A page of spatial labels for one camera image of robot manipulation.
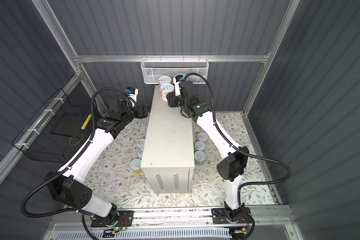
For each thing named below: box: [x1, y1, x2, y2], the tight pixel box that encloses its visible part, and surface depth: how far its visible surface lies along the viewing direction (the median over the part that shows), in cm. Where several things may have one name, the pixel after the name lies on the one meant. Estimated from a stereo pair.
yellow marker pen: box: [81, 113, 92, 130], surface depth 80 cm
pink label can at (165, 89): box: [160, 83, 175, 102], surface depth 78 cm
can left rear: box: [136, 138, 146, 149], surface depth 98 cm
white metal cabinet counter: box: [140, 85, 195, 194], surface depth 68 cm
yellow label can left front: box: [130, 158, 143, 175], surface depth 88 cm
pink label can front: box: [158, 75, 172, 88], surface depth 83 cm
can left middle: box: [137, 147, 144, 160], surface depth 93 cm
